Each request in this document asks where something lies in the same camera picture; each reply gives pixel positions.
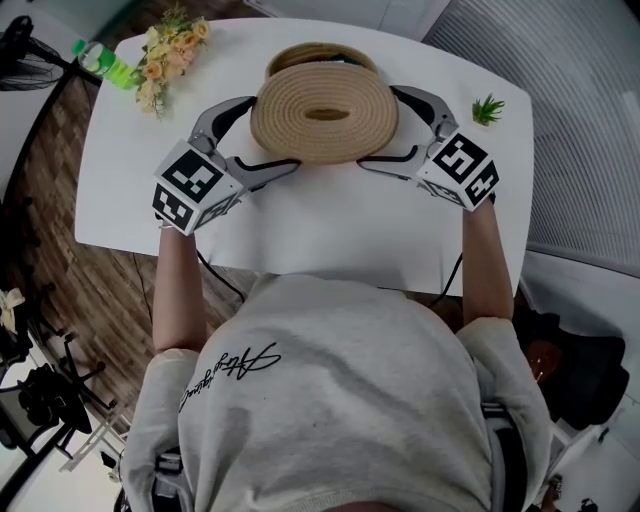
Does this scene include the artificial flower bouquet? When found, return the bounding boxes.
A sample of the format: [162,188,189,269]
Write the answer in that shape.
[132,2,211,121]

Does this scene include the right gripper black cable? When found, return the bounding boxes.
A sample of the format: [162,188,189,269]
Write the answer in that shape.
[424,252,464,309]

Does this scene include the woven round lid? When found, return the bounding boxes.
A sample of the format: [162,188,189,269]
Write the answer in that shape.
[249,64,401,166]

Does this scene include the person's grey shirt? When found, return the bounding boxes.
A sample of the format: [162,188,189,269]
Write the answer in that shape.
[122,273,554,512]

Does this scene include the black mesh office chair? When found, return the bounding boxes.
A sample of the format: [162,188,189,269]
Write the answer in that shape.
[514,304,631,431]

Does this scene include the black swivel office chair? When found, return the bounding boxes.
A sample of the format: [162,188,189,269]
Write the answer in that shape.
[0,329,119,456]

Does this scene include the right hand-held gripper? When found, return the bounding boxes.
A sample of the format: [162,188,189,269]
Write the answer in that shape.
[355,83,502,212]

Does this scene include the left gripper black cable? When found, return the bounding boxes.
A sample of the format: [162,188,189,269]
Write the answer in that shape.
[194,247,249,304]

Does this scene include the person's left forearm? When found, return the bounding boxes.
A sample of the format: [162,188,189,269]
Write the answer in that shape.
[151,227,211,354]

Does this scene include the cream cloth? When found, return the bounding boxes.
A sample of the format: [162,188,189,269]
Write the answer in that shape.
[0,288,26,334]

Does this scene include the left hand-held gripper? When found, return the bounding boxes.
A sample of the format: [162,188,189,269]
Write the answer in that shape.
[151,94,302,236]

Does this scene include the woven round basket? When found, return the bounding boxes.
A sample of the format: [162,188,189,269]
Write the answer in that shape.
[264,42,379,84]

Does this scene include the white metal rack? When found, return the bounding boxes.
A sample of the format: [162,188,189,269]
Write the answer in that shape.
[59,404,131,474]

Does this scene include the brown leather bag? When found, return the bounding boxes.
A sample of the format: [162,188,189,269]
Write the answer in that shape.
[529,339,564,386]

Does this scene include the white drawer unit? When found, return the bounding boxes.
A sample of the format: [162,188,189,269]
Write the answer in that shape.
[547,417,609,481]

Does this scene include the black standing fan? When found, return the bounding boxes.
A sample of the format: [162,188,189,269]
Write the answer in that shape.
[0,14,81,94]

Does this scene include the white window blinds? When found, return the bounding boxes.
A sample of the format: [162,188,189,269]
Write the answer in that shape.
[419,0,640,281]

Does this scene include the person's right forearm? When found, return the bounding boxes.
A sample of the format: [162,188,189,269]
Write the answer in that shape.
[459,202,516,331]

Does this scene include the small green potted plant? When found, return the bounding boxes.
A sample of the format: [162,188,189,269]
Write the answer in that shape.
[471,93,506,128]

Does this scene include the green drink bottle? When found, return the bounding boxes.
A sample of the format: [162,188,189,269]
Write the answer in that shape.
[70,38,139,91]

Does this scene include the black body harness strap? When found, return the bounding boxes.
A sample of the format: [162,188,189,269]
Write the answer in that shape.
[482,402,531,512]
[152,449,186,512]

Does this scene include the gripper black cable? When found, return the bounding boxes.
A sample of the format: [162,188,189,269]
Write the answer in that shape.
[194,247,249,304]
[424,252,464,309]

